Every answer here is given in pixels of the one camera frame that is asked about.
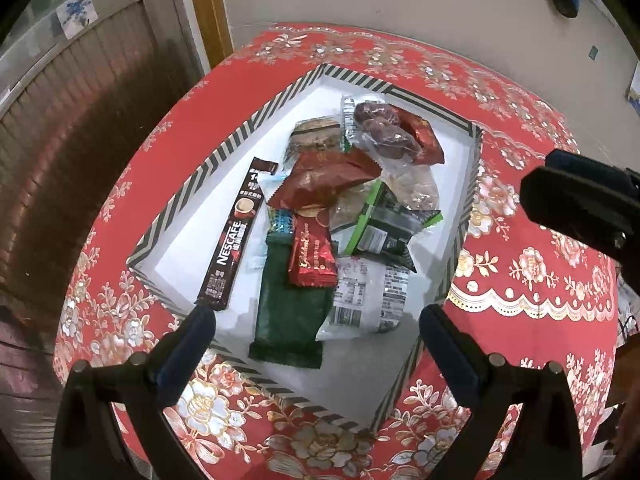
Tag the clear nut bar packet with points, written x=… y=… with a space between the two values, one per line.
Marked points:
x=312 y=135

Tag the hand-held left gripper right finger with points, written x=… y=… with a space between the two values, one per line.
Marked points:
x=455 y=360

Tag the large red-brown snack packet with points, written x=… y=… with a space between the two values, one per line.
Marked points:
x=325 y=177

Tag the striped gift box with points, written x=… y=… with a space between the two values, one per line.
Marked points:
x=185 y=255

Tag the wooden door frame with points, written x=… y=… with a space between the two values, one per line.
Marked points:
x=210 y=10

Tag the red packet with gold lettering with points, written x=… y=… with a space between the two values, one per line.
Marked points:
x=310 y=255

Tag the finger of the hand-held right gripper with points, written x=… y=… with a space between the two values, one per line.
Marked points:
x=575 y=205
x=575 y=161

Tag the blue snack packet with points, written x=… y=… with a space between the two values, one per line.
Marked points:
x=280 y=222

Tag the red floral tablecloth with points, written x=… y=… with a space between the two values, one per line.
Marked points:
x=525 y=280

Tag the tile with blue flower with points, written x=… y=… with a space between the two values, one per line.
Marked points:
x=75 y=12

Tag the wall calendar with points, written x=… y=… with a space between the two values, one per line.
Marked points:
x=634 y=91

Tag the brown slatted door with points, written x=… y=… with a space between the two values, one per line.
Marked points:
x=75 y=125

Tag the small blue wall sticker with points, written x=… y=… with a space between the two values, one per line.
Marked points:
x=593 y=53

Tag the small red snack packet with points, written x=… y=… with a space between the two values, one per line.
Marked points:
x=425 y=142

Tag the dark coffee stick packet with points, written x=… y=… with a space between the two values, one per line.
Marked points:
x=232 y=250

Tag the long dark green packet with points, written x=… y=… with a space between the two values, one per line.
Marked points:
x=290 y=315

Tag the black and green snack packet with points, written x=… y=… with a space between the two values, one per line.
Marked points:
x=385 y=232

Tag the clear packet of red dates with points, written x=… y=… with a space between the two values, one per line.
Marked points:
x=382 y=130

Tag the white snack packet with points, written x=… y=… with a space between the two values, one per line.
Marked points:
x=365 y=295

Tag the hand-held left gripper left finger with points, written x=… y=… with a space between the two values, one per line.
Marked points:
x=185 y=350

